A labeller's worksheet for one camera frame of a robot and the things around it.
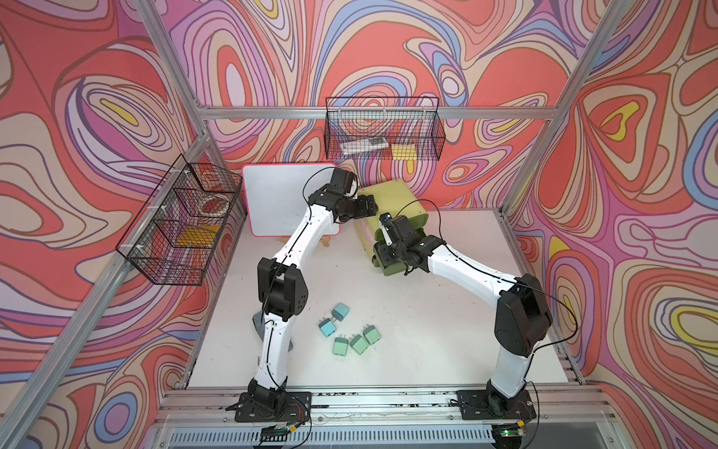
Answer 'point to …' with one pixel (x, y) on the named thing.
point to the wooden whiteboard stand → (325, 240)
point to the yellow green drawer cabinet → (393, 197)
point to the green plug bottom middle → (358, 343)
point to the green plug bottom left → (340, 346)
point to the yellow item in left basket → (198, 236)
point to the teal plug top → (340, 311)
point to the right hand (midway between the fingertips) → (388, 254)
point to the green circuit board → (274, 434)
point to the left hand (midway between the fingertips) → (371, 209)
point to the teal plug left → (327, 326)
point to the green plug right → (371, 334)
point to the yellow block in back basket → (404, 152)
